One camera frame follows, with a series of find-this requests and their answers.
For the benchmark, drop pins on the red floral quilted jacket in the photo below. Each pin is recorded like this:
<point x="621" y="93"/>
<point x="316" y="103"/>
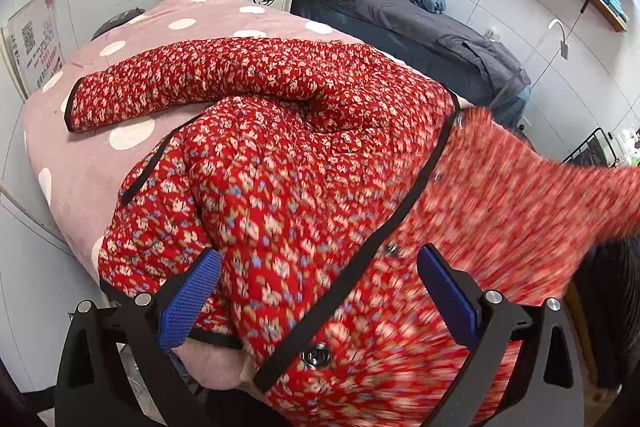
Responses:
<point x="315" y="173"/>

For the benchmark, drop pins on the wall poster with QR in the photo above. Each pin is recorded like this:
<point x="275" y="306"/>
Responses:
<point x="35" y="44"/>

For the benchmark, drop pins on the black wire rack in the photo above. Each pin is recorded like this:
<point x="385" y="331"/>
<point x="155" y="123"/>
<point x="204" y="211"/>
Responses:
<point x="596" y="150"/>

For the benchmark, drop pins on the black quilted garment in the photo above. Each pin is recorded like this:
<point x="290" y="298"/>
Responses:
<point x="607" y="283"/>

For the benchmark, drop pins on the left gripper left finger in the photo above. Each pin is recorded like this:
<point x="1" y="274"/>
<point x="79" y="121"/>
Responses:
<point x="93" y="388"/>

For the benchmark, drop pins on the dark grey bed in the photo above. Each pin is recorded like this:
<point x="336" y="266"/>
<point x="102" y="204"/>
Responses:
<point x="482" y="71"/>

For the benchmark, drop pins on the pink polka dot blanket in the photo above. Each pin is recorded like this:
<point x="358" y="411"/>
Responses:
<point x="81" y="173"/>

